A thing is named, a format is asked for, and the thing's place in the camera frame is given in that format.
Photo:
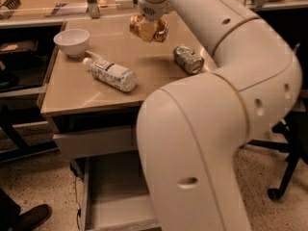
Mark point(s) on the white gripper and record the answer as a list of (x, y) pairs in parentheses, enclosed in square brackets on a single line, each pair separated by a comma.
[(153, 10)]

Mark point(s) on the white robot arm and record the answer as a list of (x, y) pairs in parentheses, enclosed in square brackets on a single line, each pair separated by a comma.
[(188, 130)]

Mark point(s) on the green and silver can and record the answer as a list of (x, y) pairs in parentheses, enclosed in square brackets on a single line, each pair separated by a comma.
[(187, 59)]

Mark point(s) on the grey drawer cabinet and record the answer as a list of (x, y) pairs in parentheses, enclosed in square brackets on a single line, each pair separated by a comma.
[(75, 101)]

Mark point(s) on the closed upper drawer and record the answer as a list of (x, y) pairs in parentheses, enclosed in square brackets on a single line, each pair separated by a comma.
[(97, 142)]

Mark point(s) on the open middle drawer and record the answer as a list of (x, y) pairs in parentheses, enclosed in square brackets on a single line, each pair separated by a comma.
[(115, 196)]

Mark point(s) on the clear plastic water bottle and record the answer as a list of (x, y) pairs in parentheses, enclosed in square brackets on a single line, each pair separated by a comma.
[(112, 74)]

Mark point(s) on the white bowl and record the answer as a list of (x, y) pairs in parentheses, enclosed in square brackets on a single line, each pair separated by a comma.
[(73, 42)]

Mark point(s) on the purple and white booklet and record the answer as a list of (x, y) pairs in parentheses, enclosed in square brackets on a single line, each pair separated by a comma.
[(62, 9)]

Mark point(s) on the black coil spring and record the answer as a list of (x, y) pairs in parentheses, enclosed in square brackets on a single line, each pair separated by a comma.
[(8, 8)]

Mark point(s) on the black office chair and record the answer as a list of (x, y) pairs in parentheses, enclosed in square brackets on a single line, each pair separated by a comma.
[(294, 128)]

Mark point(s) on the brown shoe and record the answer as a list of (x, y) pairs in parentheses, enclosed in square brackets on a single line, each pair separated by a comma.
[(33, 218)]

